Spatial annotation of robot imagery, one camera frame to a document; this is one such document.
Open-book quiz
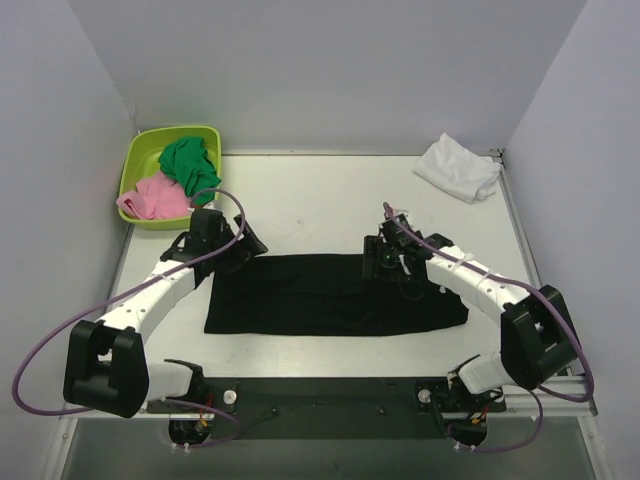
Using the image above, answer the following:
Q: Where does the green t-shirt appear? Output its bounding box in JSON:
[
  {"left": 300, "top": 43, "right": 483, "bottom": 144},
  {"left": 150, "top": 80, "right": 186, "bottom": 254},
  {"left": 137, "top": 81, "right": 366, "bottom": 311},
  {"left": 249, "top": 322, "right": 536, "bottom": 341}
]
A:
[{"left": 158, "top": 136, "right": 221, "bottom": 207}]

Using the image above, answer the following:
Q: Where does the white folded t-shirt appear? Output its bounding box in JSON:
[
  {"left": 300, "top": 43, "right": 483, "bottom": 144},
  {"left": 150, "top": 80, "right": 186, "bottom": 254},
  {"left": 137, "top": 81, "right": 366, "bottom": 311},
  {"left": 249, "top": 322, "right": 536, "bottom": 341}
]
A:
[{"left": 413, "top": 133, "right": 502, "bottom": 204}]

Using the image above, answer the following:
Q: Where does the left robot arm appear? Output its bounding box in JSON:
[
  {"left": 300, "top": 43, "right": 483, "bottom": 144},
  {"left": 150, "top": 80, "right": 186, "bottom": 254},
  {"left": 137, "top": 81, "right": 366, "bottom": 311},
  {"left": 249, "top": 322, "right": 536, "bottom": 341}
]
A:
[{"left": 63, "top": 209, "right": 268, "bottom": 418}]

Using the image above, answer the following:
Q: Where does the black t-shirt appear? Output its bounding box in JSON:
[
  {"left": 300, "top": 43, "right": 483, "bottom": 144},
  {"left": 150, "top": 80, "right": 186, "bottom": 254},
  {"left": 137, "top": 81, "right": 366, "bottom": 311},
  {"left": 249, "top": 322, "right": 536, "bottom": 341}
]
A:
[{"left": 204, "top": 254, "right": 469, "bottom": 337}]

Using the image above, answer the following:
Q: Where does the pink t-shirt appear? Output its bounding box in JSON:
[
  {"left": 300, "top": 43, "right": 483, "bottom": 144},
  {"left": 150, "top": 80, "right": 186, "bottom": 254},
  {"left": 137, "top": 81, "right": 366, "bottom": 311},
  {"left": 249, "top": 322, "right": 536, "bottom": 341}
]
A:
[{"left": 116, "top": 171, "right": 191, "bottom": 220}]

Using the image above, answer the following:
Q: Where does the lime green plastic tub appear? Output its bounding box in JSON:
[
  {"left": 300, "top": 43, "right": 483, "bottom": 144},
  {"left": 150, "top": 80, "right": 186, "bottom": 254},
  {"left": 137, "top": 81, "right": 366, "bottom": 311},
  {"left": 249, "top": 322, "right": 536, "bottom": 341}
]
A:
[{"left": 117, "top": 126, "right": 221, "bottom": 230}]

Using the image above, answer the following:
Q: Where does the aluminium frame rail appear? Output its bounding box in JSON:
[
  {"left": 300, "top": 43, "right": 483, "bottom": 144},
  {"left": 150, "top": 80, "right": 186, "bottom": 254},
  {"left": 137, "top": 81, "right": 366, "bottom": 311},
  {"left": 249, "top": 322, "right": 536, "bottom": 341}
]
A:
[{"left": 503, "top": 375, "right": 598, "bottom": 417}]

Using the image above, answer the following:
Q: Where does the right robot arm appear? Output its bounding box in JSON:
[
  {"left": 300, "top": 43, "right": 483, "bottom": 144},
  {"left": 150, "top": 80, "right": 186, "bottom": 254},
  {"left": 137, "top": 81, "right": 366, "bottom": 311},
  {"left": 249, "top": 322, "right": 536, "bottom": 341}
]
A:
[{"left": 363, "top": 214, "right": 579, "bottom": 396}]

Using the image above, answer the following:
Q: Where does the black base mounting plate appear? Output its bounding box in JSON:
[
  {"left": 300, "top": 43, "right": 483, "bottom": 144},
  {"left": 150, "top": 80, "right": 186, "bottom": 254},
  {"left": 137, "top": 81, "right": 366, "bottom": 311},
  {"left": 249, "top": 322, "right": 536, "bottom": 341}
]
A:
[{"left": 144, "top": 377, "right": 509, "bottom": 441}]

